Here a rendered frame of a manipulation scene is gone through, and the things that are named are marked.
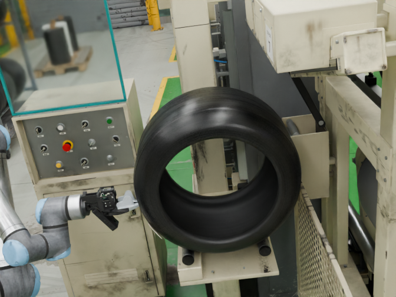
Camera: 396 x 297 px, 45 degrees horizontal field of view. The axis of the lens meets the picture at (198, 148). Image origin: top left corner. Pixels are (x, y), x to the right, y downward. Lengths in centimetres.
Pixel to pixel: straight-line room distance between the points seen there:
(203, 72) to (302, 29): 72
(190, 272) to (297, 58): 94
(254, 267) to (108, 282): 119
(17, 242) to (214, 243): 66
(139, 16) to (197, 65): 910
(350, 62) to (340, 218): 113
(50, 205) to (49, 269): 173
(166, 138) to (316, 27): 60
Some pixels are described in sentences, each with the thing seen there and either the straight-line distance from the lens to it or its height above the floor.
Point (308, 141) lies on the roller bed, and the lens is 193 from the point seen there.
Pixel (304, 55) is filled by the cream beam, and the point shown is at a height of 167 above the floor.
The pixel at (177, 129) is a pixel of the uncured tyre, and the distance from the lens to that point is 152.
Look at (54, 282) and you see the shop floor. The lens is 337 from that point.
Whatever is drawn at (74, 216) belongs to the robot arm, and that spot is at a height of 111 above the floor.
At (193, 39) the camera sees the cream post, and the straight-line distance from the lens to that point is 181.
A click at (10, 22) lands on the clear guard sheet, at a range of 232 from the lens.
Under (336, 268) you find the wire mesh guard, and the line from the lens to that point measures 157.
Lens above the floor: 201
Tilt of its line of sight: 26 degrees down
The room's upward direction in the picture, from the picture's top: 8 degrees counter-clockwise
